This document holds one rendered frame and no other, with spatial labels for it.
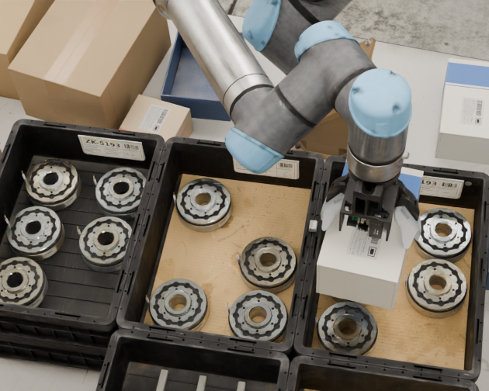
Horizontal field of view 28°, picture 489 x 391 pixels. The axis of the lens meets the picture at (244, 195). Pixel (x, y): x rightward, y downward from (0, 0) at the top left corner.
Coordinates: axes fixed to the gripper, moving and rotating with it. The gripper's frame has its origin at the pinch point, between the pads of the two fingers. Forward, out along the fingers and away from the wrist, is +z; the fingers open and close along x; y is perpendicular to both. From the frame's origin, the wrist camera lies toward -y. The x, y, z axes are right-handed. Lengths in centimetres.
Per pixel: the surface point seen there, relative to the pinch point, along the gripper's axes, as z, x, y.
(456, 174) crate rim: 18.6, 11.2, -25.4
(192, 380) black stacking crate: 28.6, -25.0, 20.6
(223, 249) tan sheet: 28.5, -27.4, -5.3
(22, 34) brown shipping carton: 28, -85, -46
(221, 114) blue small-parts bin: 39, -40, -43
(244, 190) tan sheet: 28.6, -27.1, -18.9
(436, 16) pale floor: 112, -5, -150
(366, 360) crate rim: 18.4, 3.3, 13.8
